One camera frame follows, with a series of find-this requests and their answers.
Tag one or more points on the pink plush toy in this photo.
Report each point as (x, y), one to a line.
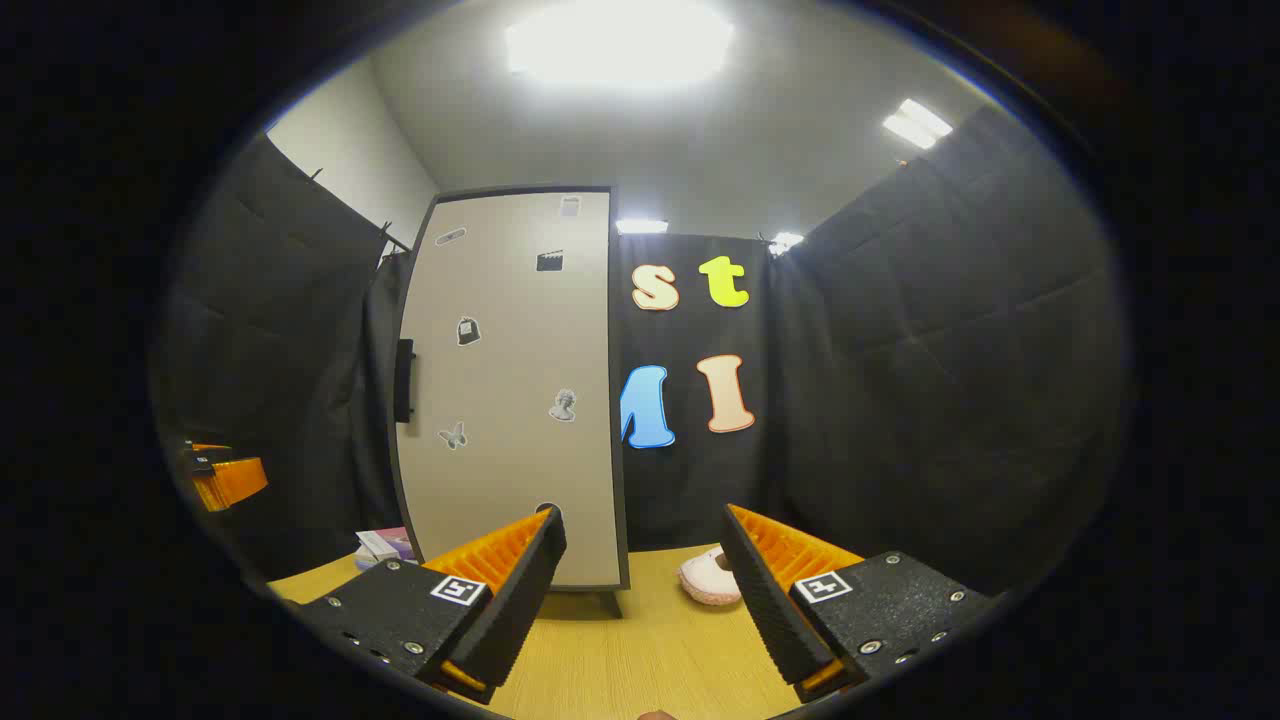
(705, 583)

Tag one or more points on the black backdrop cloth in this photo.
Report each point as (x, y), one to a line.
(900, 350)

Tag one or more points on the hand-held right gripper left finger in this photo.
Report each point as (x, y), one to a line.
(525, 600)

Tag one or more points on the dark grey cabinet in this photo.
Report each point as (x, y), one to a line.
(618, 470)

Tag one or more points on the large ceiling light panel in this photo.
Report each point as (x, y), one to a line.
(620, 45)

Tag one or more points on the light grey cabinet door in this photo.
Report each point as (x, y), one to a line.
(500, 400)

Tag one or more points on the white book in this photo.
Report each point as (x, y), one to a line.
(375, 548)

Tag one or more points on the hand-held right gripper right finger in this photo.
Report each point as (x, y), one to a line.
(765, 600)

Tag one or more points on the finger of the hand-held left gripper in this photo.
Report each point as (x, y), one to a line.
(235, 482)

